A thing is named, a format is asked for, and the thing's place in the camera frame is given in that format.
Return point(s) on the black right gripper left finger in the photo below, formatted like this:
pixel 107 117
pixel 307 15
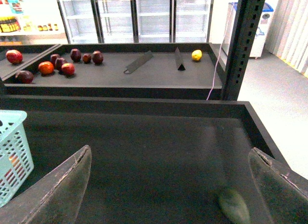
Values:
pixel 54 199

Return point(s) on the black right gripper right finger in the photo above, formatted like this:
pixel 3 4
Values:
pixel 284 192

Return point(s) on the red yellow apple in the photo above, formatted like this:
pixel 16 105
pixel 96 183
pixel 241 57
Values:
pixel 14 170

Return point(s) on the light blue plastic basket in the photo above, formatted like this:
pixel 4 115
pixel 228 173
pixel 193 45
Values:
pixel 13 140

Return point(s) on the red apple on shelf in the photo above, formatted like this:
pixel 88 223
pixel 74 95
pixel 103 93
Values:
pixel 68 69

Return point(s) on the red apple far left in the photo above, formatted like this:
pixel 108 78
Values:
pixel 14 56

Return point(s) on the dark green avocado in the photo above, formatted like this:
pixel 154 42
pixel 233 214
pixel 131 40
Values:
pixel 233 206

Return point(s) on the dark purple fruit front left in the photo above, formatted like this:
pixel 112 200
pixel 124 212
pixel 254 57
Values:
pixel 24 76

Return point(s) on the orange fruit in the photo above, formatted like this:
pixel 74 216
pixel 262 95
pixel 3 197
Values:
pixel 46 68

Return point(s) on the dark plum beside orange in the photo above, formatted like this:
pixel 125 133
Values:
pixel 59 62

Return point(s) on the dark plum rear middle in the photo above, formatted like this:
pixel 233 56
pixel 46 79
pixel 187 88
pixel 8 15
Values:
pixel 53 58

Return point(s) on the dark plum back left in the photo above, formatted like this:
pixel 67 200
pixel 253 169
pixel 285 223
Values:
pixel 75 55

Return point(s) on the small dark red plum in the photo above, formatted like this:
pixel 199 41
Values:
pixel 87 58

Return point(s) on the dark plum back right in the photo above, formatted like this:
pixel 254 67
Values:
pixel 97 57

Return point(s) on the flat black metal divider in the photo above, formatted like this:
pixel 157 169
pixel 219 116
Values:
pixel 138 62

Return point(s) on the upright black metal divider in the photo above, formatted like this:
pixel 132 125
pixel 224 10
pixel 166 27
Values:
pixel 179 60

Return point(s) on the yellow lemon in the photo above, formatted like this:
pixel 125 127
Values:
pixel 196 55

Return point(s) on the glass door refrigerator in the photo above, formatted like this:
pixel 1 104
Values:
pixel 136 21

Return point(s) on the white chest freezer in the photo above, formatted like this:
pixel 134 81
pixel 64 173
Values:
pixel 261 33

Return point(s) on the black perforated shelf post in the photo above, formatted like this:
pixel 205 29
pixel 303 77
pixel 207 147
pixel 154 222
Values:
pixel 247 18

